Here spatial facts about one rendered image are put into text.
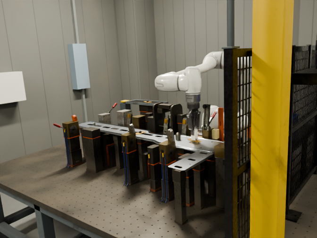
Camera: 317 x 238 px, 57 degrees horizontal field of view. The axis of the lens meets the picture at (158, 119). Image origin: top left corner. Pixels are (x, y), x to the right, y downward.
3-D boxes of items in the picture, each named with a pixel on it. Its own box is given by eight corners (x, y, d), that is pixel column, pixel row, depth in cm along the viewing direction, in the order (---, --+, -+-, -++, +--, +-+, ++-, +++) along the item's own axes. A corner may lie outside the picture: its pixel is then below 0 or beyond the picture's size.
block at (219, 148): (214, 208, 162) (213, 146, 154) (221, 202, 168) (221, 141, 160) (228, 212, 157) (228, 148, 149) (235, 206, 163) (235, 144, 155)
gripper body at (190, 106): (191, 100, 183) (192, 115, 185) (184, 102, 177) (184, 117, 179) (202, 101, 178) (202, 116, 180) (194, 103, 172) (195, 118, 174)
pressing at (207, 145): (69, 127, 249) (69, 125, 249) (91, 122, 266) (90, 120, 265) (213, 155, 161) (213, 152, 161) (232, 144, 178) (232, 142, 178)
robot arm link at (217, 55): (202, 53, 214) (221, 54, 210) (207, 48, 229) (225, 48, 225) (202, 71, 220) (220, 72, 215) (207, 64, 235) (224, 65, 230)
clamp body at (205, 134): (202, 179, 201) (200, 129, 194) (209, 174, 208) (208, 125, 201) (210, 181, 197) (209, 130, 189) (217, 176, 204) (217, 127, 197)
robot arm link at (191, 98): (182, 93, 176) (182, 103, 177) (195, 94, 170) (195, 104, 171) (190, 91, 183) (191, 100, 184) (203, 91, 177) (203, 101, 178)
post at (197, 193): (193, 207, 164) (192, 158, 158) (198, 203, 168) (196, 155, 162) (201, 209, 161) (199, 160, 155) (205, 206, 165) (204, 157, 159)
